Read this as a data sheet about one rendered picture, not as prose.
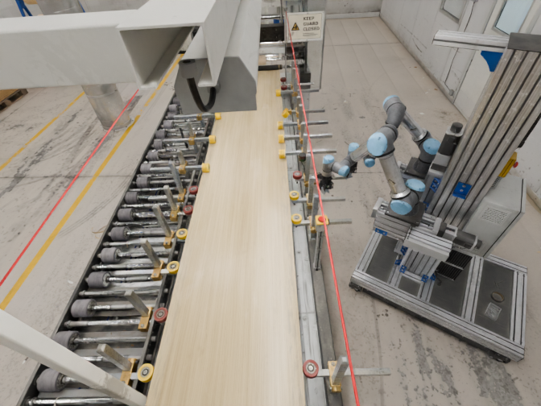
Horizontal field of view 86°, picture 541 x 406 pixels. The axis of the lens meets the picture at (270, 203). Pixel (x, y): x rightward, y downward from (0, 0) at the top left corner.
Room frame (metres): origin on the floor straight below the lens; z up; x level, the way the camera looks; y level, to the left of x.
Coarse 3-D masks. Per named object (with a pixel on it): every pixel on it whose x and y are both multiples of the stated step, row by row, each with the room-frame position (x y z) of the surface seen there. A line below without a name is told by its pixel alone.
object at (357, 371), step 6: (318, 372) 0.40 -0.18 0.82; (324, 372) 0.40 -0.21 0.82; (348, 372) 0.39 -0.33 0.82; (354, 372) 0.39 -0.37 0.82; (360, 372) 0.39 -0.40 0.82; (366, 372) 0.39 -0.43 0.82; (372, 372) 0.39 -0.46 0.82; (378, 372) 0.38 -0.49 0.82; (384, 372) 0.38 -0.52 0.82; (390, 372) 0.38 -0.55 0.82
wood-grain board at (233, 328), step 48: (240, 144) 2.42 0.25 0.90; (240, 192) 1.73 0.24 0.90; (288, 192) 1.69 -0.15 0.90; (192, 240) 1.27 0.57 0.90; (240, 240) 1.24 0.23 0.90; (288, 240) 1.21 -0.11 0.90; (192, 288) 0.89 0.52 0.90; (240, 288) 0.87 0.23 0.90; (288, 288) 0.84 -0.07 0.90; (192, 336) 0.61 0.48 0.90; (240, 336) 0.59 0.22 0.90; (288, 336) 0.57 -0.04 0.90; (192, 384) 0.37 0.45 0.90; (240, 384) 0.36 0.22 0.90; (288, 384) 0.34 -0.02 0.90
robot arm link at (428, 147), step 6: (420, 144) 1.76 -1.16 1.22; (426, 144) 1.70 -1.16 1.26; (432, 144) 1.69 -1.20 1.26; (438, 144) 1.68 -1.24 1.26; (420, 150) 1.73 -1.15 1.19; (426, 150) 1.67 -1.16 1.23; (432, 150) 1.65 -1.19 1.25; (420, 156) 1.70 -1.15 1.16; (426, 156) 1.66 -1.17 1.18; (432, 156) 1.64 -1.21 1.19
